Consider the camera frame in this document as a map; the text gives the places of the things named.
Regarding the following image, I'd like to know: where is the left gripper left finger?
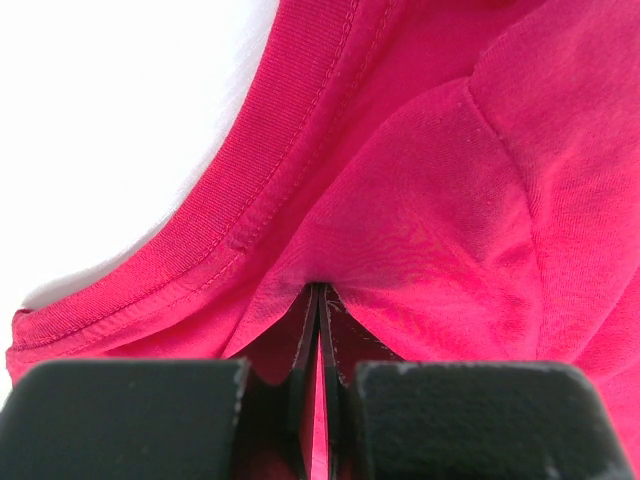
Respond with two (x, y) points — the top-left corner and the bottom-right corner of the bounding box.
(1, 285), (319, 479)

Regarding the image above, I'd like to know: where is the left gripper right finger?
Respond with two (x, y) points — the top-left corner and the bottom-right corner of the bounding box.
(319, 284), (633, 479)

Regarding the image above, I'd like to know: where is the magenta t shirt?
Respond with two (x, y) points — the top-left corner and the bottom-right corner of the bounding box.
(7, 1), (639, 465)

